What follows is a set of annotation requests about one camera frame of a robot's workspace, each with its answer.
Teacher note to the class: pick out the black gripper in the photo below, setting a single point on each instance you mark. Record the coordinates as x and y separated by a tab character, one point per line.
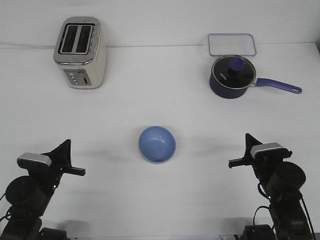
265	162
48	178

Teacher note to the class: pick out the green bowl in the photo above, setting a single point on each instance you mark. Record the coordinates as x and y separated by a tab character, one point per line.
157	159

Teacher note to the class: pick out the blue bowl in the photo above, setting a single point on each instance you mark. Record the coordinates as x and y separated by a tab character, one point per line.
156	144

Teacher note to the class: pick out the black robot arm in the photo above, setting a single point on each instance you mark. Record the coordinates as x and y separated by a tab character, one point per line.
279	181
29	195

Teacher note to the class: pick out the glass pot lid blue knob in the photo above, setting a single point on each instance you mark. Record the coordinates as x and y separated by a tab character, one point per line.
233	71

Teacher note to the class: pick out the clear container blue rim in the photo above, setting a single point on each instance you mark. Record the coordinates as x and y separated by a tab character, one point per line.
220	44

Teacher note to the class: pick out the cream and steel toaster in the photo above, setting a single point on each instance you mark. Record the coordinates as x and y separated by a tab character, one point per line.
81	53

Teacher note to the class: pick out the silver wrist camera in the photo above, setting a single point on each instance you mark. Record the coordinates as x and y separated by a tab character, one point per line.
28	158
263	148

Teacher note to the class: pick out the blue saucepan with handle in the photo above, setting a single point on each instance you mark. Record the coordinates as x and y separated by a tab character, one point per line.
228	93

